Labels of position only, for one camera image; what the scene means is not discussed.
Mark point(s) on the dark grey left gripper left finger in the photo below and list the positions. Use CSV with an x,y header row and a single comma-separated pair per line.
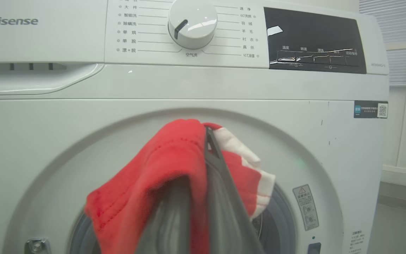
x,y
169,222

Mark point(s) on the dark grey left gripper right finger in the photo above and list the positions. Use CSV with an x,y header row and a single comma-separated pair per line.
x,y
226,204

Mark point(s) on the red and white garment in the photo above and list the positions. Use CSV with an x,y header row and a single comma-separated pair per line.
x,y
146,183

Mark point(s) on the white Hisense washing machine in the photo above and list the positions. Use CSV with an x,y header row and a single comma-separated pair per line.
x,y
48,141

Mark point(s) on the grey rubber door gasket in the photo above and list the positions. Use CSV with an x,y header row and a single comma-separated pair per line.
x,y
277,225

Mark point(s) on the grey warning label sticker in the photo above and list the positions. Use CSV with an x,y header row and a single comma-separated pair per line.
x,y
305,207

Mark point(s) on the dark QR code sticker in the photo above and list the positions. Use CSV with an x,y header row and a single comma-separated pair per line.
x,y
370,109

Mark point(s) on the white round program dial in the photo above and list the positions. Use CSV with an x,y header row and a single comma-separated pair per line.
x,y
192,23

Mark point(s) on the black display panel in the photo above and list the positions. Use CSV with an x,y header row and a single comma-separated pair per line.
x,y
314,38

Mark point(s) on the white detergent drawer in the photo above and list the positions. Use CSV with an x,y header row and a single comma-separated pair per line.
x,y
30,76

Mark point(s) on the white window blind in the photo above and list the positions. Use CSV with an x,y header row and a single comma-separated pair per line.
x,y
400,42

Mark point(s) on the metal door hinge bracket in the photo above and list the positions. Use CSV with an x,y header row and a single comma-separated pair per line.
x,y
37,246

